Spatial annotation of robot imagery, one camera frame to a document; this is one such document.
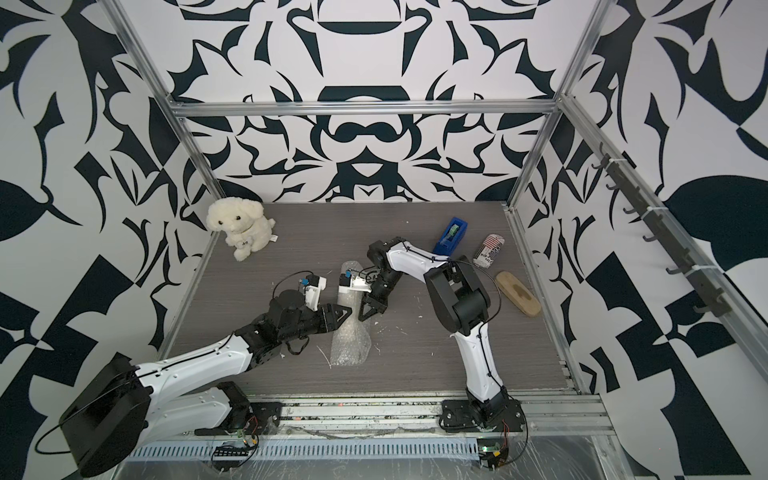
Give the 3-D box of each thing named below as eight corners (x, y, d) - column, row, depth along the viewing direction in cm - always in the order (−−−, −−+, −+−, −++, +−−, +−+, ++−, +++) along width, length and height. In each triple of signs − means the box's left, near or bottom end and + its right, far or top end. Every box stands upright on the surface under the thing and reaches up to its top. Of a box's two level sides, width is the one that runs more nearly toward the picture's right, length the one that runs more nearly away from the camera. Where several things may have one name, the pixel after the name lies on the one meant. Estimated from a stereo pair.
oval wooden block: (524, 321, 93) (530, 314, 89) (492, 281, 102) (496, 273, 98) (538, 314, 94) (544, 307, 91) (505, 275, 103) (509, 267, 99)
